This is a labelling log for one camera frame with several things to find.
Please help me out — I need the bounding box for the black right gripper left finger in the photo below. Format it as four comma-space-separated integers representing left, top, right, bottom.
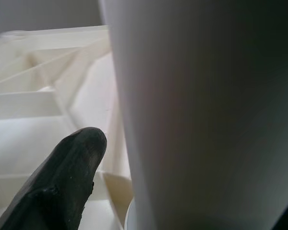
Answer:
0, 126, 108, 230

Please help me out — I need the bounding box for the white plastic table top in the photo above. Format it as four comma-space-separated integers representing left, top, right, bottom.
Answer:
0, 23, 137, 230

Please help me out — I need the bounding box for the white plastic table leg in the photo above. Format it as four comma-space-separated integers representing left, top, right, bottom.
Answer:
98, 0, 288, 230

